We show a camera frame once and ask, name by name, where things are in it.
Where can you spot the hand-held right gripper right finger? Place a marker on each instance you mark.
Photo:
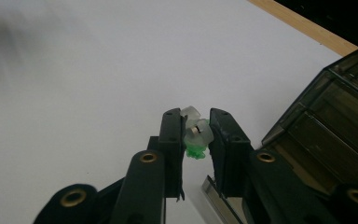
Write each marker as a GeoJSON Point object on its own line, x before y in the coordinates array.
{"type": "Point", "coordinates": [230, 155]}

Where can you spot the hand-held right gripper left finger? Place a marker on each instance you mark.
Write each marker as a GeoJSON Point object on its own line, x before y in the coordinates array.
{"type": "Point", "coordinates": [171, 149]}

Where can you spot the small clear green plastic clip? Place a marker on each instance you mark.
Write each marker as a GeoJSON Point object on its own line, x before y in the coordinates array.
{"type": "Point", "coordinates": [195, 140]}

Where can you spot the smoky transparent drawer organizer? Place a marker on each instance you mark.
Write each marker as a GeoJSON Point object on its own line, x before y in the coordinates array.
{"type": "Point", "coordinates": [338, 67]}

